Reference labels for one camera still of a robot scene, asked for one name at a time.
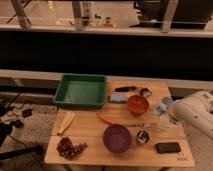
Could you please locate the light blue towel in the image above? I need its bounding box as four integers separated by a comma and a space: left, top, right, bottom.
161, 98, 170, 106

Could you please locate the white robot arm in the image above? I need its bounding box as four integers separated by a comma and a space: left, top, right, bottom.
153, 90, 213, 140

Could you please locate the small metal cup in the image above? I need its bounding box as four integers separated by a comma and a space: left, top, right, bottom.
136, 131, 150, 146

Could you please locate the orange bowl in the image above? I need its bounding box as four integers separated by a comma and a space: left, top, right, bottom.
127, 95, 149, 116

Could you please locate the purple bowl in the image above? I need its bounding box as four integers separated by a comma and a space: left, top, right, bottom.
103, 124, 132, 153

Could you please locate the blue sponge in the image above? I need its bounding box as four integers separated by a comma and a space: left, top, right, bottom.
109, 93, 127, 103

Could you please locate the green plastic tray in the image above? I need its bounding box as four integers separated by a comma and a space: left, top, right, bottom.
53, 74, 106, 109

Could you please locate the yellow banana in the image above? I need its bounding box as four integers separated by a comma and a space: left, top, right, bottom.
58, 112, 75, 135

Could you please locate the bunch of red grapes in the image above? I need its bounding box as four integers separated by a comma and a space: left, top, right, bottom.
57, 137, 88, 160

